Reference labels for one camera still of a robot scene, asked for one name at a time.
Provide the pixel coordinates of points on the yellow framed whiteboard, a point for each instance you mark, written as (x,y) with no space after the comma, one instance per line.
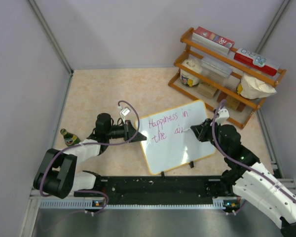
(167,147)

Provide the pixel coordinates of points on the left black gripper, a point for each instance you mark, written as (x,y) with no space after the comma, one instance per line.
(129,131)

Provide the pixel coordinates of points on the red box upper left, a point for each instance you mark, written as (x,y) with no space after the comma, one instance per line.
(212,40)

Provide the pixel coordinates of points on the white plastic jar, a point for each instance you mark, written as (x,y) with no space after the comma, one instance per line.
(187,78)

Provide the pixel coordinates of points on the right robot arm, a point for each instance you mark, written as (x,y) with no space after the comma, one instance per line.
(248,177)

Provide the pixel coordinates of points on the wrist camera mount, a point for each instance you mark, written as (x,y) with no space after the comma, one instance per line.
(221,115)
(123,112)

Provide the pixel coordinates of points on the red white box right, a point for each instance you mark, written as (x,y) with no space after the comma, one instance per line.
(256,61)

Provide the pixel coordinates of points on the cream cloth bag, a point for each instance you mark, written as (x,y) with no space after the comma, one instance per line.
(252,88)

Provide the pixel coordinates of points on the brown wooden blocks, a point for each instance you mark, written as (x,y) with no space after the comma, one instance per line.
(211,92)

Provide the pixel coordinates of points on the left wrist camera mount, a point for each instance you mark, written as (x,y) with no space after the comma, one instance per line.
(123,112)

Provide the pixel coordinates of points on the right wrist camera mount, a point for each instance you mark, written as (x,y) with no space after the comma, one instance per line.
(221,115)

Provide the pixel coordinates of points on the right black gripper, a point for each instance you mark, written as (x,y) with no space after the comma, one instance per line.
(201,130)

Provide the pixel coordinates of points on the green glass bottle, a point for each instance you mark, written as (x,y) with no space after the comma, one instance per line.
(70,139)

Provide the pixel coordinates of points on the orange wooden shelf rack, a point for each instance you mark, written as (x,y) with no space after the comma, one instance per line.
(195,50)

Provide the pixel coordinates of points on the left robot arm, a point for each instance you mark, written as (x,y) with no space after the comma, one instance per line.
(57,175)

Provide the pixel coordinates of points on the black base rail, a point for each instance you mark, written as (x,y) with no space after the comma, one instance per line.
(162,190)

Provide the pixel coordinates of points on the clear plastic container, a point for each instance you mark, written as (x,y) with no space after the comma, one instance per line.
(218,72)

